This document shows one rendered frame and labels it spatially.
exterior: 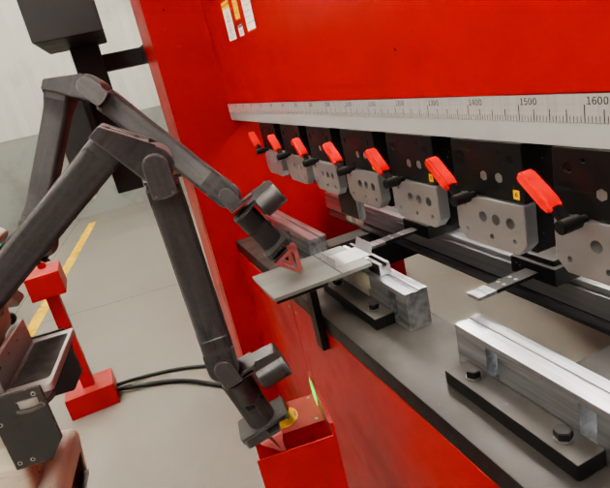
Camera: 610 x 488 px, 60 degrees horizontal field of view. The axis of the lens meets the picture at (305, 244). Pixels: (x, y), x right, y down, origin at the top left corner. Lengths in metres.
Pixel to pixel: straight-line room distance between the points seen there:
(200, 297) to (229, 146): 1.25
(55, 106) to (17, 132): 7.13
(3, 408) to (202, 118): 1.29
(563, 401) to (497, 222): 0.29
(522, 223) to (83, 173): 0.65
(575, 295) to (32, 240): 1.00
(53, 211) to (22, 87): 7.53
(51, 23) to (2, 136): 6.36
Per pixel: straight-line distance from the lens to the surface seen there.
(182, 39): 2.10
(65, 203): 0.89
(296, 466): 1.13
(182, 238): 0.90
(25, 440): 1.21
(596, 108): 0.68
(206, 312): 0.95
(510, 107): 0.77
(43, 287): 2.89
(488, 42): 0.78
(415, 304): 1.23
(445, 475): 1.11
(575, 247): 0.75
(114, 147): 0.86
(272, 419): 1.08
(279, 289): 1.29
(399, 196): 1.05
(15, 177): 8.58
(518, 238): 0.82
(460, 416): 1.00
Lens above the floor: 1.51
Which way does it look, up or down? 19 degrees down
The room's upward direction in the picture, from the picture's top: 13 degrees counter-clockwise
